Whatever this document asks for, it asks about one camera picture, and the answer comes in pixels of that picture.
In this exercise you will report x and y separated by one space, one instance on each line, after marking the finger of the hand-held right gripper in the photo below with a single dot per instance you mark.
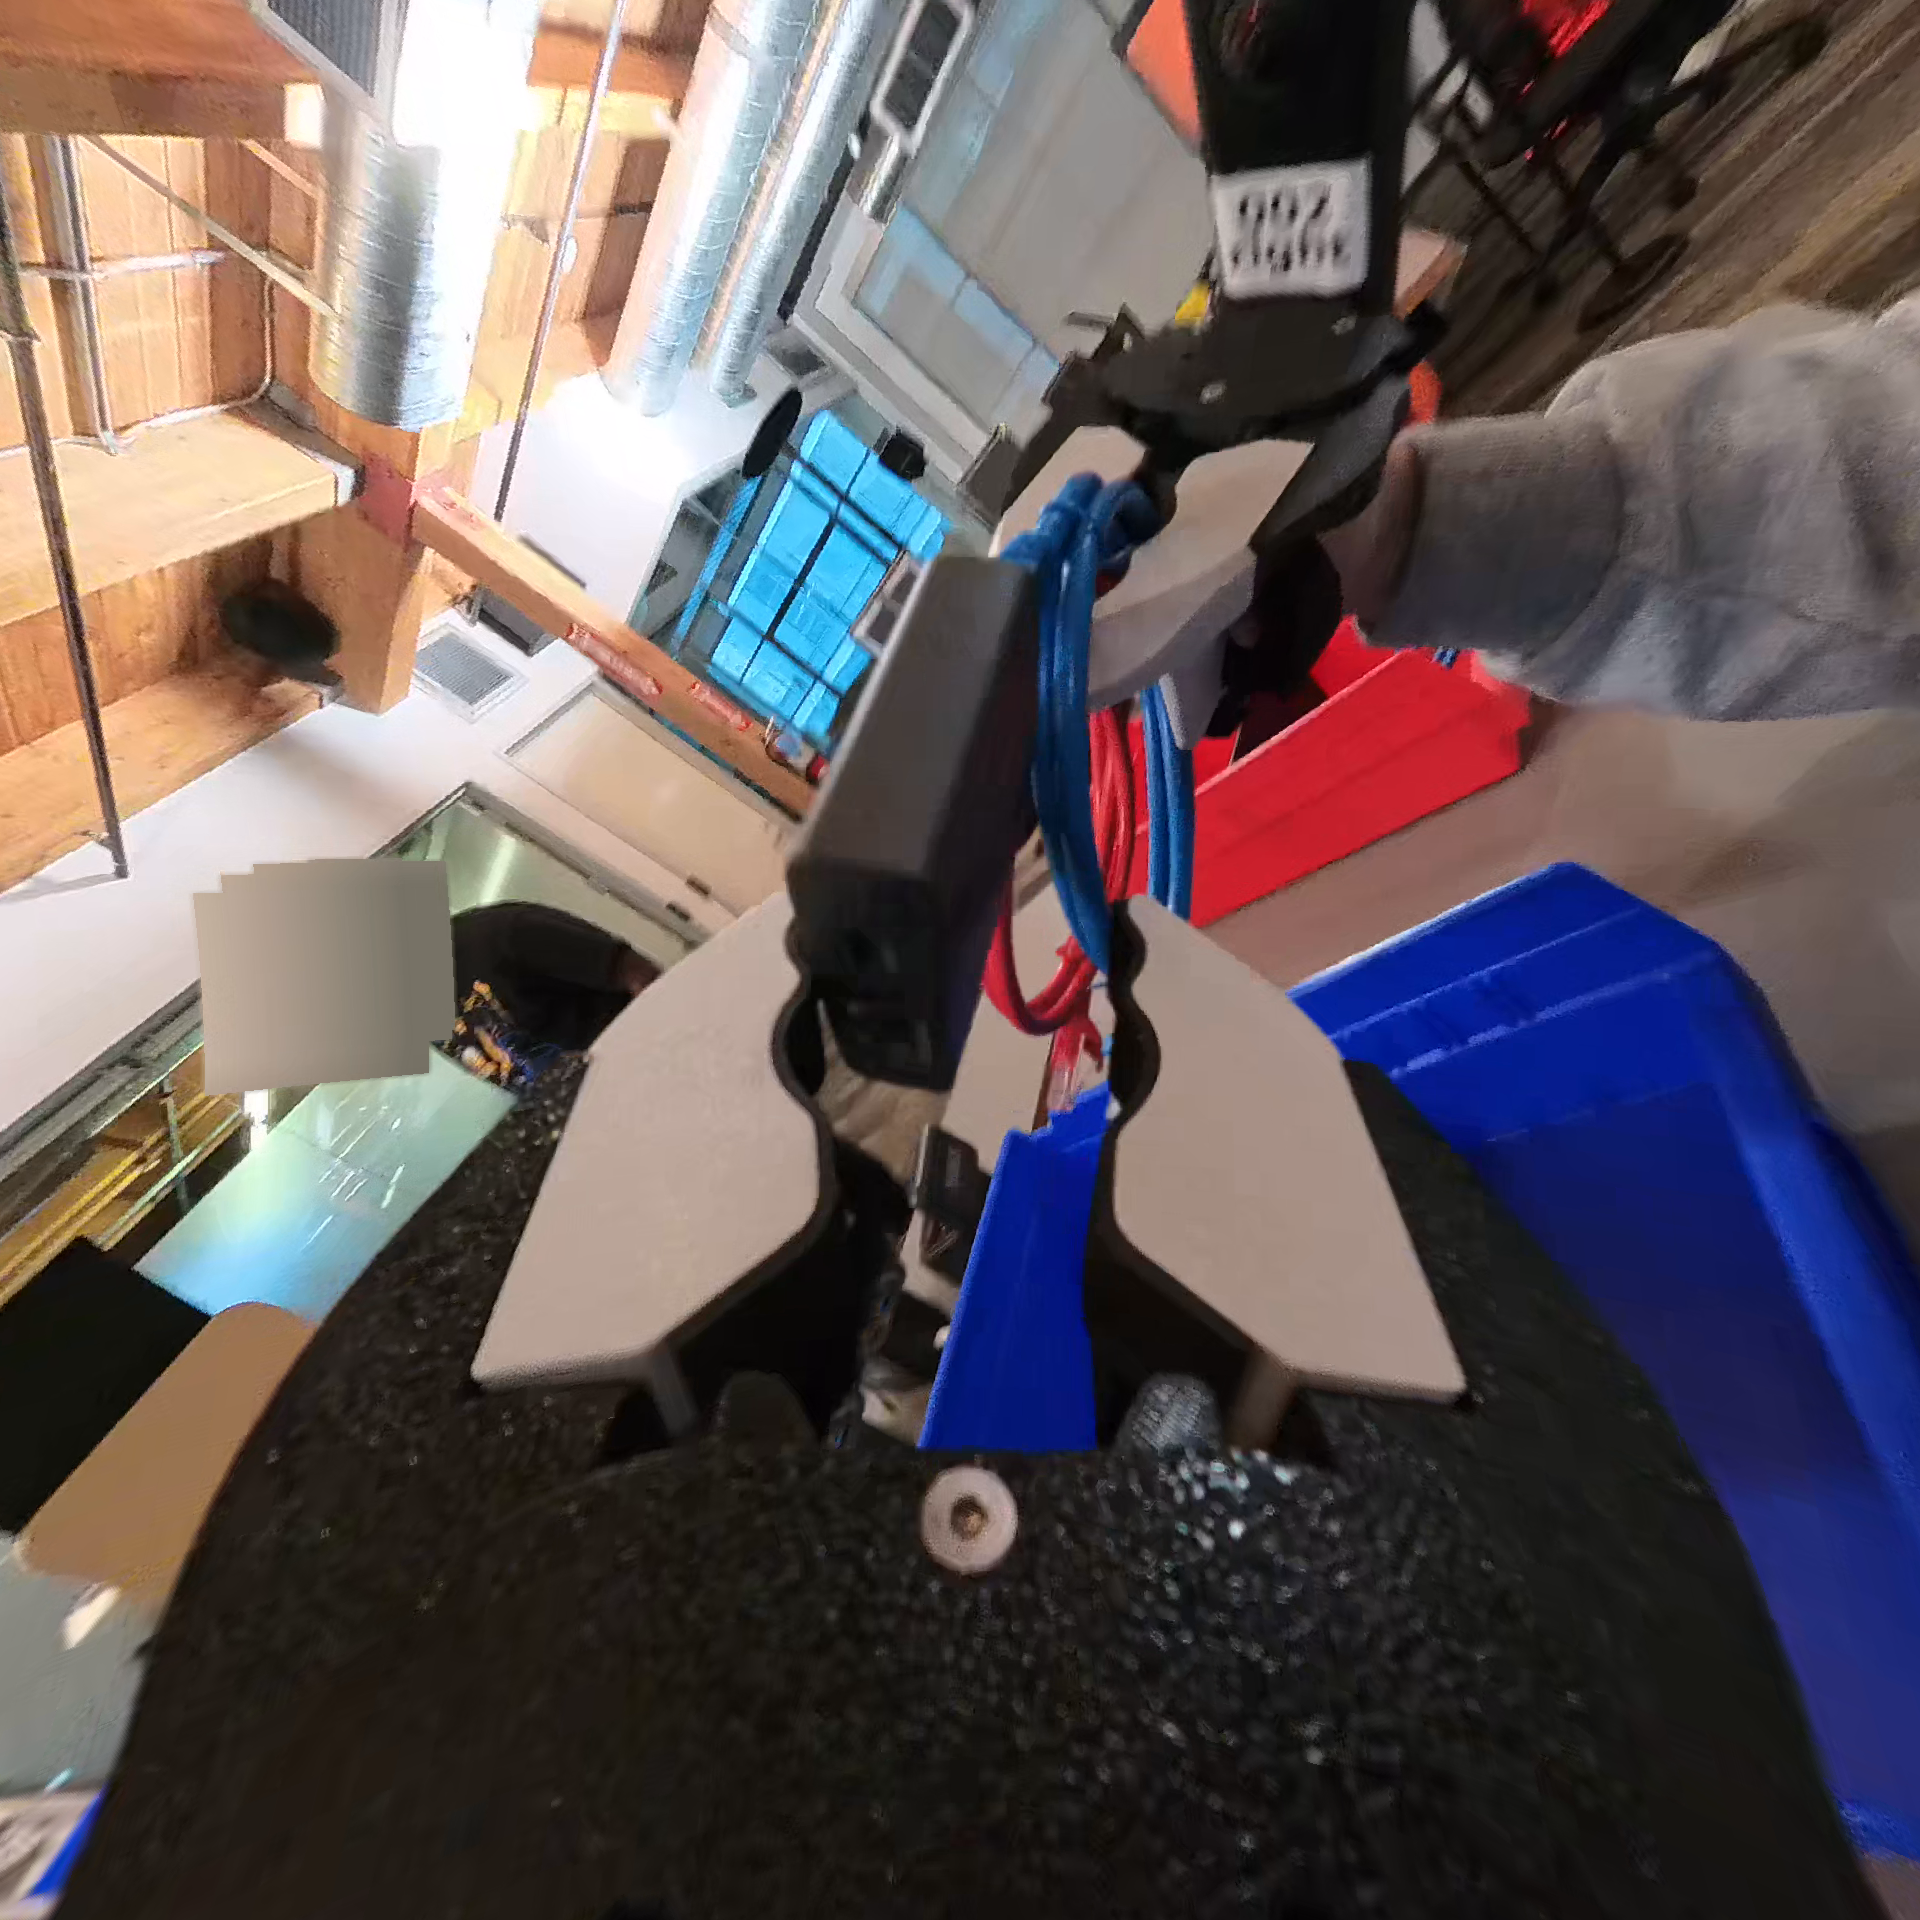
1070 459
1199 555

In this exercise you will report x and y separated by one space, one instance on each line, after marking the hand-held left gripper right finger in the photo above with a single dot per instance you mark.
1272 1202

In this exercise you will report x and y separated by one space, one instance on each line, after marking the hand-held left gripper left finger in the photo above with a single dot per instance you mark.
670 1182

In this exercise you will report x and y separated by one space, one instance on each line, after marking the blue plastic bin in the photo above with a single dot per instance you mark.
1577 1125

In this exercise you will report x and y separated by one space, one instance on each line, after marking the black network adapter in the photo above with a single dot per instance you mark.
915 751

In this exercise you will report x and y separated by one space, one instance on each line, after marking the person's right forearm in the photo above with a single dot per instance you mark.
1650 508

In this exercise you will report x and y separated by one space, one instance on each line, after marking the person's right hand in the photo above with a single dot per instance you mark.
1380 527

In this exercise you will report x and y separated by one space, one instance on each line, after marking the orange screen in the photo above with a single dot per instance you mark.
1163 60

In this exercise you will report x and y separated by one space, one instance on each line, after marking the red plastic bin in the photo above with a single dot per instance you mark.
1351 762

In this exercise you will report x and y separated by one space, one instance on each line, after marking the grid window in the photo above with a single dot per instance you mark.
799 568

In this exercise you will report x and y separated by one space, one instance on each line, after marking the wooden beam with red stickers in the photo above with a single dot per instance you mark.
596 639

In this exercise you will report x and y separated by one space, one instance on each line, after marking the cardboard panel with black sheet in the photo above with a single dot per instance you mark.
168 1439

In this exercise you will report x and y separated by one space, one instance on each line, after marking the white wall vent grille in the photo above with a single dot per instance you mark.
468 671

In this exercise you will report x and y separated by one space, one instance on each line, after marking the large silver air duct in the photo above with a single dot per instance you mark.
382 271

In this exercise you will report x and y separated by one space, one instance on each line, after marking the white duct vent grille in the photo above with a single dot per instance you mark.
331 35

